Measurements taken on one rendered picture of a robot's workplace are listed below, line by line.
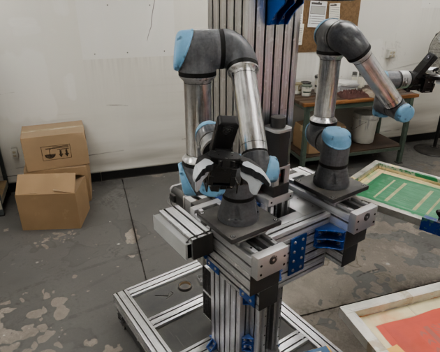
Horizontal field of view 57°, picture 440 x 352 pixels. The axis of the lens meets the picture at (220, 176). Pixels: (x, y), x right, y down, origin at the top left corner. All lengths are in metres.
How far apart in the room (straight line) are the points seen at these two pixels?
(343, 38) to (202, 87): 0.61
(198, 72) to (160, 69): 3.35
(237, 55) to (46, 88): 3.49
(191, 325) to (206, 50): 1.75
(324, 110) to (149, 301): 1.64
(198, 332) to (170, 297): 0.36
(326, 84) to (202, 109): 0.66
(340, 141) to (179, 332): 1.46
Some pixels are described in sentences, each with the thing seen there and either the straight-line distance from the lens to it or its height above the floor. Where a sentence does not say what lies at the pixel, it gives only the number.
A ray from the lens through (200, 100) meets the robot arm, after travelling 1.27.
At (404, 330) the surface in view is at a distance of 1.62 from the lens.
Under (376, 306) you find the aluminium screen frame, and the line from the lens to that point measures 1.62.
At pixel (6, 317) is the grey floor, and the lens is 3.24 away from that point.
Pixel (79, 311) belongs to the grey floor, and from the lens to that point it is 3.11.
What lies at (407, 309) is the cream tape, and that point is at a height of 0.96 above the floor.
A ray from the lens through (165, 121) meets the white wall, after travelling 4.72.
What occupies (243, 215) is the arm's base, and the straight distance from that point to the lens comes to 1.42.
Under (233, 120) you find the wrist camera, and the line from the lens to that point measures 0.86.
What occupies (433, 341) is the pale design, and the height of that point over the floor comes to 0.96.
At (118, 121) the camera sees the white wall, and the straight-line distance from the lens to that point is 4.65.
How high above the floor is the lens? 2.02
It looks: 25 degrees down
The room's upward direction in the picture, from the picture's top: straight up
